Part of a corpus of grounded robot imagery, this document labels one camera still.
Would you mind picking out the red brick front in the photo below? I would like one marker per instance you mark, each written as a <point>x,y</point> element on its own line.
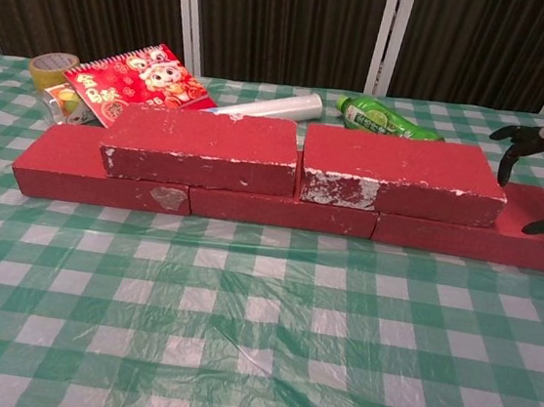
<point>403,169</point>

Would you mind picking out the red brick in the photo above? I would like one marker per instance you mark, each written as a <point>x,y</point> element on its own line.
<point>281,212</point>
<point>200,146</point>
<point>59,174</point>
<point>445,238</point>
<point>403,169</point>

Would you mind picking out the green drink bottle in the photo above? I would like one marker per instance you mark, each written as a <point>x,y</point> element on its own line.
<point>375,117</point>

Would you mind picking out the clear plastic bag roll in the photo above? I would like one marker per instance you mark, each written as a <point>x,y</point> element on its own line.
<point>288,104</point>

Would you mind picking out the green white checked tablecloth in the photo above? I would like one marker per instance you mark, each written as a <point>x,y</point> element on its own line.
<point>236,347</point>

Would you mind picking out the red spiral desk calendar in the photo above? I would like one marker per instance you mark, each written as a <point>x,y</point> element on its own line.
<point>118,83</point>

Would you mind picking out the small clear fruit print box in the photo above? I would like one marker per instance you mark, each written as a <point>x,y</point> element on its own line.
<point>67,104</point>

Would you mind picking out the yellowish packing tape roll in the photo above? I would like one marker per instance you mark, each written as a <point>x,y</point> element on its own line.
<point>41,76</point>

